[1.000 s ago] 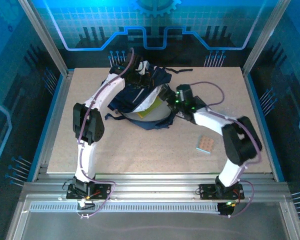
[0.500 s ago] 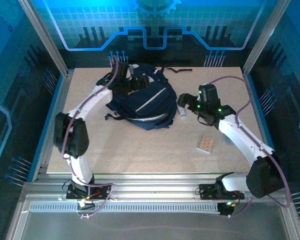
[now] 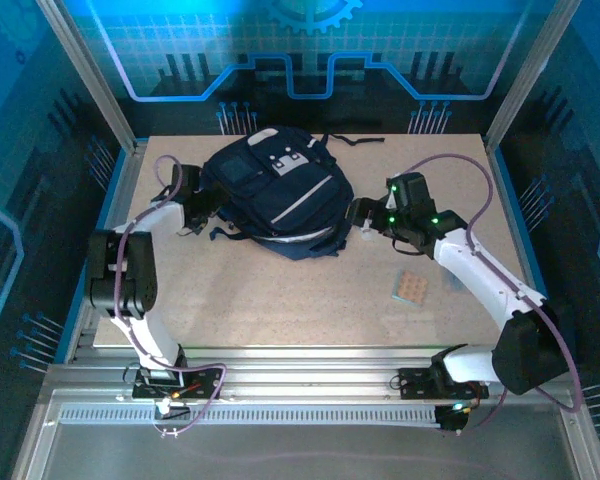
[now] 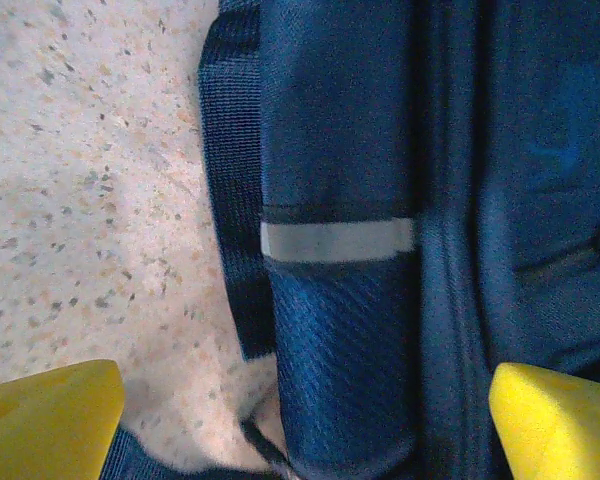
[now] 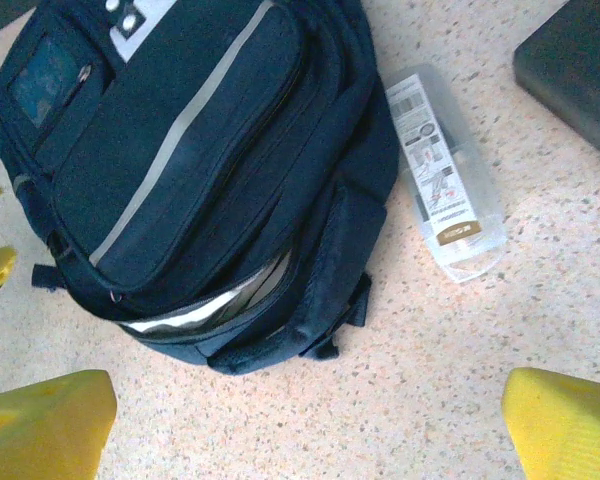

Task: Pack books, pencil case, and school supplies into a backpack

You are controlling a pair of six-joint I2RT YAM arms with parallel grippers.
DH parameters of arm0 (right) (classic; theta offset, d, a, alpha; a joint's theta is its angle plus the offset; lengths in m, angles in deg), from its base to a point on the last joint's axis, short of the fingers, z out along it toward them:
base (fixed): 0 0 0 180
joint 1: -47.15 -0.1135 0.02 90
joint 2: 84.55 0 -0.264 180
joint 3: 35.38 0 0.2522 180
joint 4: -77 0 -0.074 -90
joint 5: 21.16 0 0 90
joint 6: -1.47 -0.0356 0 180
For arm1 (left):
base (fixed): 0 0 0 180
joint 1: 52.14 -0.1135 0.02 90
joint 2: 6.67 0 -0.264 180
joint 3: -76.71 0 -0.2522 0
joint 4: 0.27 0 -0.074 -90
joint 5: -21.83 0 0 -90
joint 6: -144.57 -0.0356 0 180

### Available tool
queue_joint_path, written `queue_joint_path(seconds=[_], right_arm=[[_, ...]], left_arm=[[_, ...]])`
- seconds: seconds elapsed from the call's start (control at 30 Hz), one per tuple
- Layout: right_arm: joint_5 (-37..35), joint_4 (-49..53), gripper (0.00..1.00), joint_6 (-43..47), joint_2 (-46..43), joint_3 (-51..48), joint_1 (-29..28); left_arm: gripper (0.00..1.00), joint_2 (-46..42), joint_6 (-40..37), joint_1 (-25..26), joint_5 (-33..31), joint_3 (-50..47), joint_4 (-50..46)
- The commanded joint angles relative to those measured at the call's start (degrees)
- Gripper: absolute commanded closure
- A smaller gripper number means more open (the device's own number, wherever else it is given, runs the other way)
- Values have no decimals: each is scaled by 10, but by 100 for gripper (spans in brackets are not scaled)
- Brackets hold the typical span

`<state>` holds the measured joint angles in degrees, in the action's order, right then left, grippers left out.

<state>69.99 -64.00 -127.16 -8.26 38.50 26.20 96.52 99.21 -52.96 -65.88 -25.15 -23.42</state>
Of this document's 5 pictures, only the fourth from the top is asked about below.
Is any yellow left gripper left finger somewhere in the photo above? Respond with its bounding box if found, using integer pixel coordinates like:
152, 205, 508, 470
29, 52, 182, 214
0, 358, 126, 480

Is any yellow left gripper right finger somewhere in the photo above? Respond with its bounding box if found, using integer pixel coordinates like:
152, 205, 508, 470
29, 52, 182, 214
488, 362, 600, 480

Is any navy blue backpack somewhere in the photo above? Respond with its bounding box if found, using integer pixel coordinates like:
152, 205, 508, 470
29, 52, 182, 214
99, 0, 600, 480

